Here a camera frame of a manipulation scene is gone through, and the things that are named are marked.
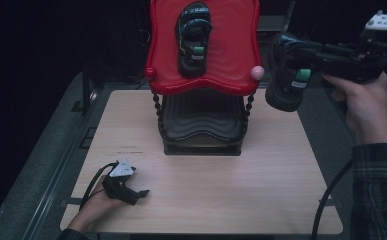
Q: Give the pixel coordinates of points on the white metal desk frame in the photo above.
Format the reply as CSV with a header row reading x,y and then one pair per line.
x,y
269,23

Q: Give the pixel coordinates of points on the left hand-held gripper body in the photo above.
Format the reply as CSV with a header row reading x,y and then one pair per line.
x,y
119,188

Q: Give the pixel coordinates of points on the person's left hand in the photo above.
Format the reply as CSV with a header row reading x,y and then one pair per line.
x,y
96,206

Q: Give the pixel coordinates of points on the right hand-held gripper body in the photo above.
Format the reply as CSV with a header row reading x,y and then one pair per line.
x,y
357,61

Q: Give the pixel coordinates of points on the red and black shoe rack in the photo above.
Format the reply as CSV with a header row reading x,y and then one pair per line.
x,y
227,50

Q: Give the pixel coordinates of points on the black metal stand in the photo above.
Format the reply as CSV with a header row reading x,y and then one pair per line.
x,y
86,90

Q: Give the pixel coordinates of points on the black floor bracket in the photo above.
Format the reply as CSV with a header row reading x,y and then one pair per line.
x,y
88,137

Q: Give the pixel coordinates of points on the person's right hand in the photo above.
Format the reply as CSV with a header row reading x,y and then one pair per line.
x,y
369,110

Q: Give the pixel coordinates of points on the black sandal with green tag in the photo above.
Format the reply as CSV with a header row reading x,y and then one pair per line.
x,y
193,40
282,86

